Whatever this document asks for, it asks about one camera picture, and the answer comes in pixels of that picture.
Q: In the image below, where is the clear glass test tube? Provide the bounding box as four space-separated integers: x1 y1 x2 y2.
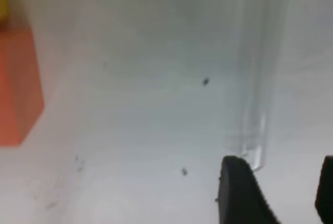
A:
237 0 271 171

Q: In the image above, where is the orange cube block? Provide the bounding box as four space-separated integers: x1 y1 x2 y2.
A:
1 22 44 147

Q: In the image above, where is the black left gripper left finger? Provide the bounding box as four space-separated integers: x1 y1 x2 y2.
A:
215 156 279 224

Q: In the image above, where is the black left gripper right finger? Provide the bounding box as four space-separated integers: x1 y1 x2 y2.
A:
315 156 332 224

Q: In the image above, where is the yellow cube block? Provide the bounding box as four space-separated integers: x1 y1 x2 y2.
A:
0 0 9 26

